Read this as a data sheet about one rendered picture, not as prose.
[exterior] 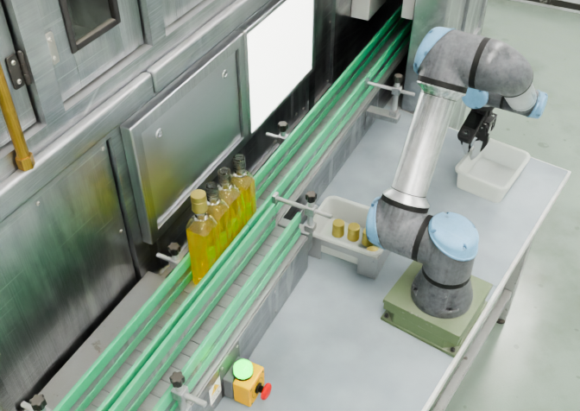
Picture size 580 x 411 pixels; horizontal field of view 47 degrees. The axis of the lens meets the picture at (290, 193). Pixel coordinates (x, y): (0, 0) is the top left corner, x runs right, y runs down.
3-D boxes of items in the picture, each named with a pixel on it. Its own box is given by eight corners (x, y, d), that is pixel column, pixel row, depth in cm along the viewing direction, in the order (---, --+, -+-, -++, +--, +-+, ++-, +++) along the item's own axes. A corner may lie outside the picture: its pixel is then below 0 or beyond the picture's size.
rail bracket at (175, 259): (166, 271, 168) (159, 232, 159) (189, 281, 166) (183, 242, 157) (156, 281, 165) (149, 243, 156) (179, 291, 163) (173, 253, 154)
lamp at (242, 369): (239, 361, 154) (239, 353, 152) (256, 369, 152) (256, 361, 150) (230, 376, 151) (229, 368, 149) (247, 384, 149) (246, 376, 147)
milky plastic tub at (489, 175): (526, 174, 218) (533, 153, 213) (500, 212, 205) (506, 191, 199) (476, 155, 226) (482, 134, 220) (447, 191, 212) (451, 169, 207)
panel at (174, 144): (305, 68, 222) (307, -32, 199) (314, 71, 221) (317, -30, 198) (141, 242, 161) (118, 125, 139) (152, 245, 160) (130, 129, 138)
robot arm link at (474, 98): (501, 93, 180) (513, 74, 187) (461, 82, 185) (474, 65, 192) (495, 117, 185) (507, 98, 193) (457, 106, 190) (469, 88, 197)
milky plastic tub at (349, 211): (327, 214, 201) (328, 192, 196) (398, 238, 194) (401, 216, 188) (301, 252, 190) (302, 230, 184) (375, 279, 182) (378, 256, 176)
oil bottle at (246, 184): (239, 225, 180) (235, 163, 166) (258, 232, 178) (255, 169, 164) (229, 239, 176) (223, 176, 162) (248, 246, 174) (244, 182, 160)
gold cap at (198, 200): (202, 201, 151) (200, 186, 148) (211, 209, 149) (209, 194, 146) (188, 207, 150) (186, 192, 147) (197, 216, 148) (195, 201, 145)
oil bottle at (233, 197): (227, 238, 176) (221, 175, 162) (245, 246, 174) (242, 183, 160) (215, 252, 172) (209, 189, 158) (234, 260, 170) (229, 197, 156)
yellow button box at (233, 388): (239, 373, 160) (237, 355, 155) (267, 386, 157) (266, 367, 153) (223, 396, 155) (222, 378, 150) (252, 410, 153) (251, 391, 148)
